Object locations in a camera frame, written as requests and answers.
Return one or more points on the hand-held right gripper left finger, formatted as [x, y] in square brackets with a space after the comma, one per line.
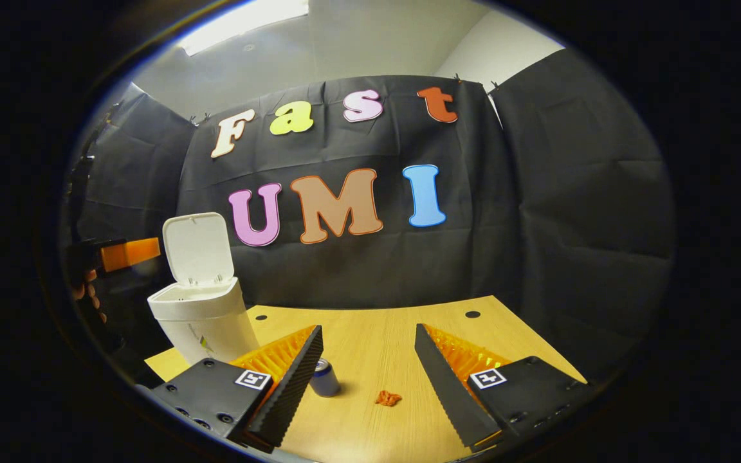
[296, 386]

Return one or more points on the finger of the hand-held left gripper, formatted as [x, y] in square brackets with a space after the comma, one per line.
[129, 254]

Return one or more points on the orange paper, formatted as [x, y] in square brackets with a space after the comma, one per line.
[388, 398]

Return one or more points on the white desktop garbage bin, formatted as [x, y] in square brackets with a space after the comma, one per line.
[203, 321]

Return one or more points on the blue pop can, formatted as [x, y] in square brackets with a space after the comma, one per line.
[324, 381]

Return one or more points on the ceiling light panel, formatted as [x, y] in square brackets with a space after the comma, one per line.
[242, 22]

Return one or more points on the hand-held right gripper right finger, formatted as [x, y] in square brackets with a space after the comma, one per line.
[441, 379]

